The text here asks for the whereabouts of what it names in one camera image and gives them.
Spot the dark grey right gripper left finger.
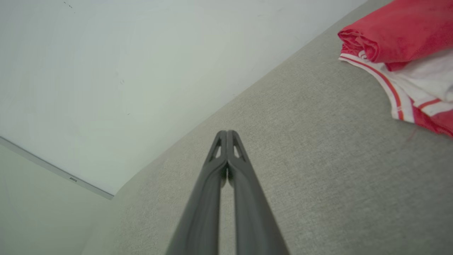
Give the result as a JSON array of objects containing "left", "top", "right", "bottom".
[{"left": 166, "top": 130, "right": 227, "bottom": 255}]

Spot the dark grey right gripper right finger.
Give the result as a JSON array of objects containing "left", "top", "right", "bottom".
[{"left": 227, "top": 130, "right": 290, "bottom": 255}]

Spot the red and white shirt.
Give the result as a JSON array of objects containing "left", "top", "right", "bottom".
[{"left": 337, "top": 0, "right": 453, "bottom": 138}]

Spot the grey fabric sofa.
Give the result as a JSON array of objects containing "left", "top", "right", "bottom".
[{"left": 81, "top": 0, "right": 453, "bottom": 255}]

